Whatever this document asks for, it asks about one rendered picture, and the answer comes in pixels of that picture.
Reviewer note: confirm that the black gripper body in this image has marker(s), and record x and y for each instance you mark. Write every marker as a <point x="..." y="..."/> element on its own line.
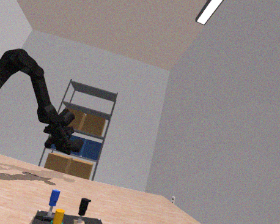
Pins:
<point x="64" y="141"/>

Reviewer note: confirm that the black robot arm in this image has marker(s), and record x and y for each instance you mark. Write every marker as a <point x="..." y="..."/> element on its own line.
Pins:
<point x="16" y="60"/>

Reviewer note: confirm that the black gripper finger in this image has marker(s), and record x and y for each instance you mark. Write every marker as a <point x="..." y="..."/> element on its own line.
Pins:
<point x="61" y="150"/>
<point x="67" y="151"/>

